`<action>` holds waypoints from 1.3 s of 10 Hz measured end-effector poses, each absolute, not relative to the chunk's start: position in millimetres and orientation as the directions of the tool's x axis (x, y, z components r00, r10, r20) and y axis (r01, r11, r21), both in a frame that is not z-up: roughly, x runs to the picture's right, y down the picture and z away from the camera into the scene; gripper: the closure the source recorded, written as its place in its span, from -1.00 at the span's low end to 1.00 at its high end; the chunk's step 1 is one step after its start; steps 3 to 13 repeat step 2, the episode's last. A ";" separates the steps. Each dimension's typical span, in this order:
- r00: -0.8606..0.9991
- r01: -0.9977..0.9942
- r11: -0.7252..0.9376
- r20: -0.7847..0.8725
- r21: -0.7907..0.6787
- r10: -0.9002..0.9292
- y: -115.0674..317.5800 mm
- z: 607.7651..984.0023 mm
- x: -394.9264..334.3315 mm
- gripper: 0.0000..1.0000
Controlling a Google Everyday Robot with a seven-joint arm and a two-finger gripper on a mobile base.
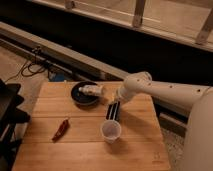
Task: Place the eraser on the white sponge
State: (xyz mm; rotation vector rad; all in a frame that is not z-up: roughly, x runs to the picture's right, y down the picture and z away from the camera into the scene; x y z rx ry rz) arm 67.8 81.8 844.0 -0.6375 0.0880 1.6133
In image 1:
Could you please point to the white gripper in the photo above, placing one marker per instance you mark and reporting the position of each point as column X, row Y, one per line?
column 120, row 95

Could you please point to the black round bowl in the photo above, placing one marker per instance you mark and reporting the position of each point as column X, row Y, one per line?
column 79, row 97

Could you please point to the clear plastic cup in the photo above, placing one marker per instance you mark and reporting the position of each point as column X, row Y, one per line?
column 110, row 130

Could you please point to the blue box on floor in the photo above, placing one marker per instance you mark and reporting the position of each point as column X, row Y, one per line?
column 58, row 78

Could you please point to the red chili pepper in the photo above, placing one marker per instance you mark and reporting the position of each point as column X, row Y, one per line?
column 61, row 130

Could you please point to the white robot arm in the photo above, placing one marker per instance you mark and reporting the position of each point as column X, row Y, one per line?
column 196, row 99

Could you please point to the black chair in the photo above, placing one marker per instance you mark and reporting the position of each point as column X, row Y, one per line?
column 10, row 116

